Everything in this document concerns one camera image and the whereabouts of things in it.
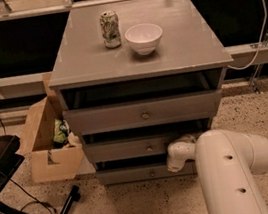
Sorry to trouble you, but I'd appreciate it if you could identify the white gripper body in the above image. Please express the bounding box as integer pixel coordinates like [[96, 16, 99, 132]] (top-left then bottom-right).
[[166, 159, 184, 173]]

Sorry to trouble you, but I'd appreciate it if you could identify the grey bottom drawer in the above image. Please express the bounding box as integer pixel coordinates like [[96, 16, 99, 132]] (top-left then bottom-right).
[[96, 160, 197, 186]]

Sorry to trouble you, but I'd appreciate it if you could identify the grey drawer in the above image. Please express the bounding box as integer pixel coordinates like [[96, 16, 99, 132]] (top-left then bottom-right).
[[96, 160, 197, 186], [84, 129, 203, 164], [63, 89, 222, 136]]

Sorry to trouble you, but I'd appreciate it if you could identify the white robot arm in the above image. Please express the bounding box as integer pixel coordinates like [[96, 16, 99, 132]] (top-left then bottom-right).
[[167, 129, 268, 214]]

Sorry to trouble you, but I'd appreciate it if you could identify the grey wooden drawer cabinet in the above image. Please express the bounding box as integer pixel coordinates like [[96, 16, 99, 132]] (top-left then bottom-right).
[[37, 0, 251, 195]]

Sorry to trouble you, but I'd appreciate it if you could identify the grey middle drawer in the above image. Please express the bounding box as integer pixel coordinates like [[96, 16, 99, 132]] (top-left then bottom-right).
[[84, 129, 203, 164]]

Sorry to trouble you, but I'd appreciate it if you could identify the grey top drawer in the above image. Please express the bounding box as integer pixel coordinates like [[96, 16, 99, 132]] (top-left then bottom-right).
[[63, 89, 222, 136]]

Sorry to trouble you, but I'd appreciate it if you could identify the green snack bag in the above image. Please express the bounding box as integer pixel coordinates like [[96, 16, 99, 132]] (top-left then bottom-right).
[[53, 119, 69, 147]]

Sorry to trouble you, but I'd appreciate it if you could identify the brown cardboard box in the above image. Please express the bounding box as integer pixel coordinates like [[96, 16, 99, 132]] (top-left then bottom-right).
[[19, 73, 84, 183]]

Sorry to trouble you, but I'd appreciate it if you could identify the white ceramic bowl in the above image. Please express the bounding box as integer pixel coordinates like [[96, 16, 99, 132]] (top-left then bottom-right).
[[125, 23, 163, 55]]

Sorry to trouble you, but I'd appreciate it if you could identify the green white soda can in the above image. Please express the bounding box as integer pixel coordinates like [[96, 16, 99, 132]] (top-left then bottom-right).
[[99, 10, 122, 49]]

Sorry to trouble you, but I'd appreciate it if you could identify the black floor cable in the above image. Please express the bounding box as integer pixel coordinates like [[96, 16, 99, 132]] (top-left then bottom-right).
[[2, 165, 61, 214]]

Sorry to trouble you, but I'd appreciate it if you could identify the white cable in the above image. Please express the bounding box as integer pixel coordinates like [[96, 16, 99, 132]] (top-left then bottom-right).
[[216, 0, 268, 73]]

